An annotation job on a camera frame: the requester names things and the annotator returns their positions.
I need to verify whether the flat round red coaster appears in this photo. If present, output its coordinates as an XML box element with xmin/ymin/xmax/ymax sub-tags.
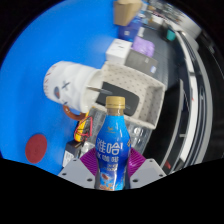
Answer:
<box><xmin>25</xmin><ymin>133</ymin><xmax>48</xmax><ymax>164</ymax></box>

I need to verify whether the small white box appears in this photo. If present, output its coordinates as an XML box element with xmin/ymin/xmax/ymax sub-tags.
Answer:
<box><xmin>105</xmin><ymin>38</ymin><xmax>133</xmax><ymax>65</ymax></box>

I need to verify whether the white mug brown handle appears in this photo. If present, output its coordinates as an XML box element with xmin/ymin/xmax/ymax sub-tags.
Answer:
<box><xmin>42</xmin><ymin>60</ymin><xmax>101</xmax><ymax>122</ymax></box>

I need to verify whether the blue drink bottle gold cap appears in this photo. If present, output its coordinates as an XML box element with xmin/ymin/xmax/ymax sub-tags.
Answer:
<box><xmin>94</xmin><ymin>95</ymin><xmax>132</xmax><ymax>192</ymax></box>

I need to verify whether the white perforated tray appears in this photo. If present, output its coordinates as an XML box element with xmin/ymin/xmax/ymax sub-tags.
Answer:
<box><xmin>91</xmin><ymin>61</ymin><xmax>167</xmax><ymax>130</ymax></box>

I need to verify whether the black box with white label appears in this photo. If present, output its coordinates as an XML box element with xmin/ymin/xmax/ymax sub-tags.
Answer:
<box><xmin>61</xmin><ymin>139</ymin><xmax>84</xmax><ymax>168</ymax></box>

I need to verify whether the black wall shelf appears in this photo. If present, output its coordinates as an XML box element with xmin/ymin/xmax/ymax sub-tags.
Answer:
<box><xmin>146</xmin><ymin>29</ymin><xmax>214</xmax><ymax>174</ymax></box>

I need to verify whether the black rectangular device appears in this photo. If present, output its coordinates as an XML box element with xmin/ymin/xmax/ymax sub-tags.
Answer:
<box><xmin>95</xmin><ymin>81</ymin><xmax>140</xmax><ymax>117</ymax></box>

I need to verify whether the dark grey flat box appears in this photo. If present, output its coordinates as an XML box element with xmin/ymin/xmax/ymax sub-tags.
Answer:
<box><xmin>124</xmin><ymin>48</ymin><xmax>158</xmax><ymax>75</ymax></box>

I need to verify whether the blue box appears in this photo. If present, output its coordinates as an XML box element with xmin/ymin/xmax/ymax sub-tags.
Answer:
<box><xmin>118</xmin><ymin>20</ymin><xmax>141</xmax><ymax>42</ymax></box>

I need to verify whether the white spoon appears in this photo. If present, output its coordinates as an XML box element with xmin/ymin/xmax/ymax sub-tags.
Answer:
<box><xmin>87</xmin><ymin>85</ymin><xmax>104</xmax><ymax>94</ymax></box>

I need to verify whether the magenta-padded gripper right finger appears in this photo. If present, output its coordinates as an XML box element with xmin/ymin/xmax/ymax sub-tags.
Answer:
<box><xmin>127</xmin><ymin>147</ymin><xmax>167</xmax><ymax>190</ymax></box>

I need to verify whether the small brown cardboard box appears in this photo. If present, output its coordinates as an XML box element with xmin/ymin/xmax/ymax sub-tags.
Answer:
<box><xmin>113</xmin><ymin>0</ymin><xmax>144</xmax><ymax>27</ymax></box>

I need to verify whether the yellow multimeter with red leads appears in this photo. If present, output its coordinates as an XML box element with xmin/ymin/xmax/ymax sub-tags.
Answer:
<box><xmin>73</xmin><ymin>113</ymin><xmax>94</xmax><ymax>144</ymax></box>

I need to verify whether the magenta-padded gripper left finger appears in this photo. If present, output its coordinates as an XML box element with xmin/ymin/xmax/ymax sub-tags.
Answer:
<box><xmin>58</xmin><ymin>148</ymin><xmax>101</xmax><ymax>190</ymax></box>

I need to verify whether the purple bag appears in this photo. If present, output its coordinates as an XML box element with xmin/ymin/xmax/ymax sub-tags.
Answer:
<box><xmin>132</xmin><ymin>35</ymin><xmax>156</xmax><ymax>58</ymax></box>

